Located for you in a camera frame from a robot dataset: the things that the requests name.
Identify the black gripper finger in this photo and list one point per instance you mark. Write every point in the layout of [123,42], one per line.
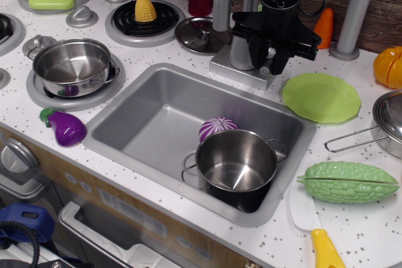
[259,49]
[280,60]

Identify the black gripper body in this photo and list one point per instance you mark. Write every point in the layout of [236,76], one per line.
[282,25]

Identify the silver faucet lever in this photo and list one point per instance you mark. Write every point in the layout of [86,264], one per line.
[265,69]

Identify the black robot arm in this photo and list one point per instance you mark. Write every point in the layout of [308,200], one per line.
[275,34]

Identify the orange toy carrot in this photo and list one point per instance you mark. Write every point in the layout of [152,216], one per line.
[325,28]

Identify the green plastic plate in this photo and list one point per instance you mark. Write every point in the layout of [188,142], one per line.
[321,98]

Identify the silver toy faucet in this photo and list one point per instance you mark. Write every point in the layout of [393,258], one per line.
[233,61]

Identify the steel pot lid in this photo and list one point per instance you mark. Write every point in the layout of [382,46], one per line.
[197,35]

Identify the red toy pepper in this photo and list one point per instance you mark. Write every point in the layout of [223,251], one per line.
[199,8]

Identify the purple white toy onion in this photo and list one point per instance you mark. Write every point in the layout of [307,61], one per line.
[213,125]

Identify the orange toy pumpkin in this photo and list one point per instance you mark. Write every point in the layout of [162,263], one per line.
[387,67]

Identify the steel pot in sink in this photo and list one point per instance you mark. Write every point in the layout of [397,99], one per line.
[238,166]

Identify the yellow toy corn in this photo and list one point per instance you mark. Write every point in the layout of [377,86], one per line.
[145,11]

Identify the grey sink basin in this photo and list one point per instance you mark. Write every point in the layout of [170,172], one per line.
[152,127]

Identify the black coil burner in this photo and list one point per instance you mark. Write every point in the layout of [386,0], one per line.
[123,26]

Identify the green toy bitter gourd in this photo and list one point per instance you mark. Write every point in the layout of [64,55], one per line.
[346,182]

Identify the steel pot on burner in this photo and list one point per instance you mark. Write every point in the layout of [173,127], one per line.
[75,67]

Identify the purple toy eggplant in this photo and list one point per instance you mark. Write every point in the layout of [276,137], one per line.
[68,129]

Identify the left edge burner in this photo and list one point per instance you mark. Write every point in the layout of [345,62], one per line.
[12,33]

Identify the silver oven knob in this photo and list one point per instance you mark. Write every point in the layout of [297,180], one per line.
[18,163]

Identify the blue clamp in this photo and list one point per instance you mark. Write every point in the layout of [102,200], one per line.
[36,218]

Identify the grey vertical post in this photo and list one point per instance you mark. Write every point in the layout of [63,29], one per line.
[346,48]

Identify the steel saucepan with handle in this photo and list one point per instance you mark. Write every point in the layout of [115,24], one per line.
[385,129]

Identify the yellow handled toy knife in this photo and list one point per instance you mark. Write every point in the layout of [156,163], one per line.
[305,217]

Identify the grey oven door handle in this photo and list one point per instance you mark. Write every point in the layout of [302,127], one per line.
[25,190]

